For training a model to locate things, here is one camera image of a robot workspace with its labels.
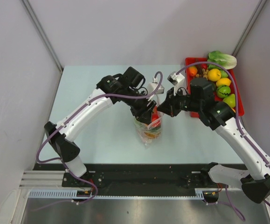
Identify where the green white cabbage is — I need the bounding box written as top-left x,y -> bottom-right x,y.
208,50 -> 237,70

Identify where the green pear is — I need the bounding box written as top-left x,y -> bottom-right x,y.
223,94 -> 236,108

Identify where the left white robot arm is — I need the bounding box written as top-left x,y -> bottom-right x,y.
44,67 -> 162,187

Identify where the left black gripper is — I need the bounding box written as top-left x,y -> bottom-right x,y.
123,88 -> 156,126

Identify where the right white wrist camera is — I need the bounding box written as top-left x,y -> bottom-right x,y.
167,72 -> 186,96

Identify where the white cable duct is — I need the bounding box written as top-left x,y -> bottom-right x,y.
28,189 -> 214,200

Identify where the yellow lemon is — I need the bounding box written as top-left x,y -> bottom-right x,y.
216,77 -> 232,87
207,69 -> 222,82

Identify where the toy pineapple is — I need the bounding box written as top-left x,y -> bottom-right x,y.
143,126 -> 162,140

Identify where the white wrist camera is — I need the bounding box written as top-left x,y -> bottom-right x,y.
146,83 -> 165,100
167,72 -> 186,96

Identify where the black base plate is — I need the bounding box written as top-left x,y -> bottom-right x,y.
33,162 -> 247,189

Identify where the green striped watermelon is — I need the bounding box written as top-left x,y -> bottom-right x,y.
216,85 -> 231,98

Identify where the aluminium rail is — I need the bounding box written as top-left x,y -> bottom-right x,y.
18,171 -> 270,190

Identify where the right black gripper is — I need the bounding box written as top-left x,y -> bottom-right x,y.
157,86 -> 201,118

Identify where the red plastic tray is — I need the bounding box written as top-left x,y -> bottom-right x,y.
185,57 -> 244,116

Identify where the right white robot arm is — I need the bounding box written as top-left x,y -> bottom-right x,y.
158,77 -> 270,203

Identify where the clear zip top bag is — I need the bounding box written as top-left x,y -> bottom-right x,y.
133,95 -> 163,148

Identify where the orange fruit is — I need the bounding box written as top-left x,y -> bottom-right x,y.
188,66 -> 198,77

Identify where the red pepper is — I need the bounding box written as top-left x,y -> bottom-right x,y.
150,107 -> 161,128

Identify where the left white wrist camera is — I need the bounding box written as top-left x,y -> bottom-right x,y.
146,83 -> 165,100

